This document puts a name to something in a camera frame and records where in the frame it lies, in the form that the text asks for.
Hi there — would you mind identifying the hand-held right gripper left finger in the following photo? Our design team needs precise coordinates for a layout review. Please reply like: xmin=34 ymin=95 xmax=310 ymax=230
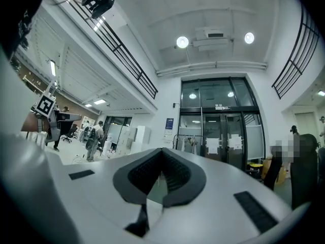
xmin=0 ymin=133 xmax=163 ymax=244

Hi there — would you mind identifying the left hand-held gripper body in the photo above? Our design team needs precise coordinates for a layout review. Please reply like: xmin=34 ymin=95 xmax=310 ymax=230
xmin=31 ymin=81 xmax=62 ymax=147

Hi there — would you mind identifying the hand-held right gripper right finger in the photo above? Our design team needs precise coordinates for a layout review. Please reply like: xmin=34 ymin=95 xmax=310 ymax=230
xmin=142 ymin=147 xmax=312 ymax=244

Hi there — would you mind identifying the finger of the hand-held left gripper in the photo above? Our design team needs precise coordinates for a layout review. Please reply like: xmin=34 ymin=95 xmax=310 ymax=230
xmin=58 ymin=112 xmax=82 ymax=127

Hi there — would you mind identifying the person's left forearm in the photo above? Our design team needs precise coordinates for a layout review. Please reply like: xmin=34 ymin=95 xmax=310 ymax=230
xmin=20 ymin=113 xmax=39 ymax=133

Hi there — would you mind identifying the white foam box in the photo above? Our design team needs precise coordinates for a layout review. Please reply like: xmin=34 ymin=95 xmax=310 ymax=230
xmin=116 ymin=128 xmax=138 ymax=157
xmin=136 ymin=125 xmax=152 ymax=153

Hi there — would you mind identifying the cardboard box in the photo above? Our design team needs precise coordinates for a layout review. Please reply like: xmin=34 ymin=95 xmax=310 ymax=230
xmin=261 ymin=159 xmax=288 ymax=186

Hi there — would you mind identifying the yellow-lid black bin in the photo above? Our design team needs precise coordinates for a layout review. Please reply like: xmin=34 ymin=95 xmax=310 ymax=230
xmin=247 ymin=162 xmax=264 ymax=180

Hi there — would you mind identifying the white paper notice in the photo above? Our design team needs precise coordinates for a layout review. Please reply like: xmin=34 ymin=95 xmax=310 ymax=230
xmin=227 ymin=134 xmax=242 ymax=151
xmin=205 ymin=137 xmax=220 ymax=155

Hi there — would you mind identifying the grey hanging coat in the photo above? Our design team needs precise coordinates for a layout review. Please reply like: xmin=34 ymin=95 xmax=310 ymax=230
xmin=189 ymin=137 xmax=199 ymax=154

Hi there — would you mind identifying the black clothes rack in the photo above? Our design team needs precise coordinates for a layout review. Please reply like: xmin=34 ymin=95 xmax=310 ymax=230
xmin=172 ymin=134 xmax=204 ymax=155

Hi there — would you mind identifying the black balcony railing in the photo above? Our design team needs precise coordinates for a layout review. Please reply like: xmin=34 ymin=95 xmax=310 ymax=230
xmin=59 ymin=0 xmax=159 ymax=101
xmin=271 ymin=6 xmax=321 ymax=100

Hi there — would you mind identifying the person's black shirt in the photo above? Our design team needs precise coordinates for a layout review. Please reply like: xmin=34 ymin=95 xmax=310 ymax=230
xmin=0 ymin=0 xmax=50 ymax=59

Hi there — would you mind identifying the black framed glass door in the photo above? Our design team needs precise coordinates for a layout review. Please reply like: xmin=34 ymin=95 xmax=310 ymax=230
xmin=177 ymin=77 xmax=267 ymax=165

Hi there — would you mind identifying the white ceiling pipe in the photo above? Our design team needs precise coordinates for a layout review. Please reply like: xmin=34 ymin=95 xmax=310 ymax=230
xmin=155 ymin=60 xmax=268 ymax=78

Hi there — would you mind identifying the white ceiling air conditioner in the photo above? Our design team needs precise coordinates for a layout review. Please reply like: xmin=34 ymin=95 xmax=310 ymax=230
xmin=191 ymin=26 xmax=231 ymax=52

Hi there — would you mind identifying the blue white wall poster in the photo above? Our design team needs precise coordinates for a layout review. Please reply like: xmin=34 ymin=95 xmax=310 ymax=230
xmin=165 ymin=117 xmax=175 ymax=137

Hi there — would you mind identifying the black head-worn camera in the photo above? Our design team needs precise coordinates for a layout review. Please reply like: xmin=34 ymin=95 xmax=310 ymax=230
xmin=81 ymin=0 xmax=117 ymax=19

